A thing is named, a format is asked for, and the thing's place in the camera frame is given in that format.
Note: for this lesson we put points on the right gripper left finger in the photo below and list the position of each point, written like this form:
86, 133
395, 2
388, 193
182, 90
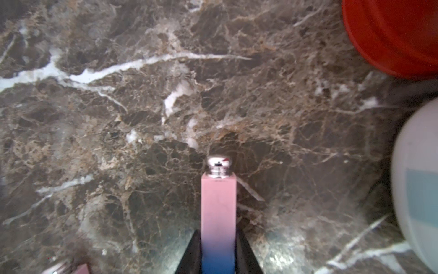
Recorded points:
190, 262

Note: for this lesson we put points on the pink blue square lipstick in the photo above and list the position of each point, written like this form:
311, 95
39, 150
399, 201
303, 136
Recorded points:
218, 216
67, 267

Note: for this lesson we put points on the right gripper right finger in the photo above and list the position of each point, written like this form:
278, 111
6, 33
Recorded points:
246, 262

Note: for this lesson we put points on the red pen holder cup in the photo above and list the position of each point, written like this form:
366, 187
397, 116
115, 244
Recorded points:
399, 38

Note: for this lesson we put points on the white round alarm clock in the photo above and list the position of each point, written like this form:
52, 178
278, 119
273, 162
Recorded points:
414, 183

